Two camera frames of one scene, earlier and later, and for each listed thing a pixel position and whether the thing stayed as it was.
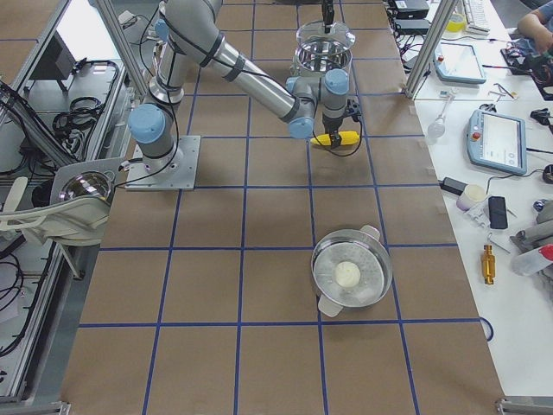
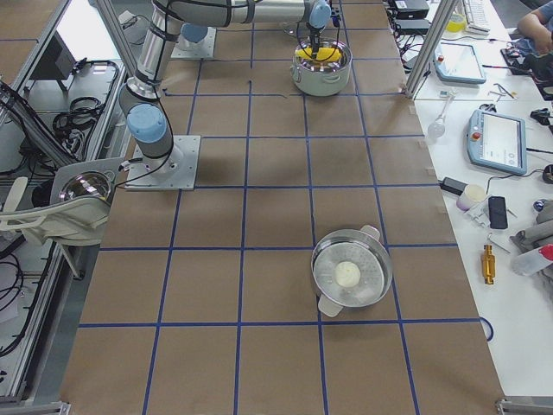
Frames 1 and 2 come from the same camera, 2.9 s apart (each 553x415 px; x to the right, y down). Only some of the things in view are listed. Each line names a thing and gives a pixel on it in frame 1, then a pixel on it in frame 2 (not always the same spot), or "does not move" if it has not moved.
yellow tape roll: (456, 22) does not move
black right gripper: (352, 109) -> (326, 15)
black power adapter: (453, 186) does not move
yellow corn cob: (349, 137) -> (326, 54)
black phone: (498, 213) does not move
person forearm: (531, 26) does not move
